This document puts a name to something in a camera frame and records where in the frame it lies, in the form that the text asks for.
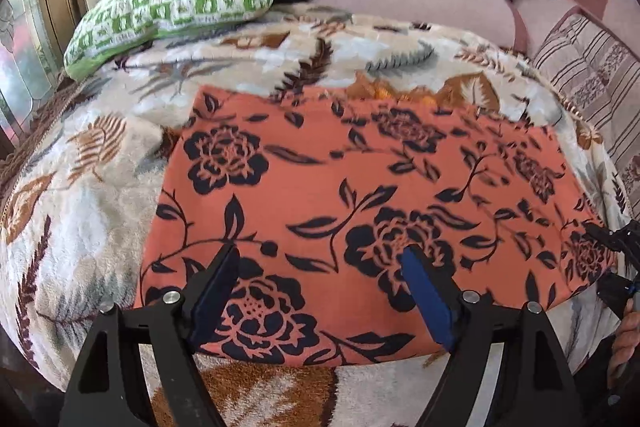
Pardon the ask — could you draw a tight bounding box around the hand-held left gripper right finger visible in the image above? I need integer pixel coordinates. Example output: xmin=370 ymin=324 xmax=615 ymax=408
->
xmin=400 ymin=246 xmax=587 ymax=427

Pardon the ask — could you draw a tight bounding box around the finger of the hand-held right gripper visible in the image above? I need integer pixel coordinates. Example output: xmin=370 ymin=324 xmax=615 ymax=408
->
xmin=582 ymin=219 xmax=640 ymax=260

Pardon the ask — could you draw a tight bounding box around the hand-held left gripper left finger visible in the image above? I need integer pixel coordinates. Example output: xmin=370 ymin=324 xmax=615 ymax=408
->
xmin=59 ymin=243 xmax=242 ymax=427

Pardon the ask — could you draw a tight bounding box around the striped beige cushion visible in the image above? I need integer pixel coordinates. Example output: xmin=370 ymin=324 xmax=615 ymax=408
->
xmin=529 ymin=6 xmax=640 ymax=212

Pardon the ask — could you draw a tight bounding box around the leaf-printed fleece blanket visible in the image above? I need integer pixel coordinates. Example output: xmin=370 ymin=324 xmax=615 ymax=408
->
xmin=0 ymin=3 xmax=628 ymax=427

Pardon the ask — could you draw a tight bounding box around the window with dark frame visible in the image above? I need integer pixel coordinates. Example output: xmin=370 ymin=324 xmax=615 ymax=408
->
xmin=0 ymin=0 xmax=103 ymax=152

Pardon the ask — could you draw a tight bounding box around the yellow orange cloth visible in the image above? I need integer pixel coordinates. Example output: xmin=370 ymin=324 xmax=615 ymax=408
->
xmin=367 ymin=84 xmax=443 ymax=105

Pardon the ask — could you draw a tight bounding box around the orange floral garment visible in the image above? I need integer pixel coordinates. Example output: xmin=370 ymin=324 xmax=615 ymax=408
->
xmin=134 ymin=86 xmax=619 ymax=367

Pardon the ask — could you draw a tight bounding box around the person's right hand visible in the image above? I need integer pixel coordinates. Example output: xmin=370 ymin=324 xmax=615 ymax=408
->
xmin=606 ymin=296 xmax=640 ymax=389

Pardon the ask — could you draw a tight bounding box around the green white patterned pillow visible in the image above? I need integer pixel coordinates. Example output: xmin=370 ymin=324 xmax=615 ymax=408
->
xmin=64 ymin=0 xmax=275 ymax=82

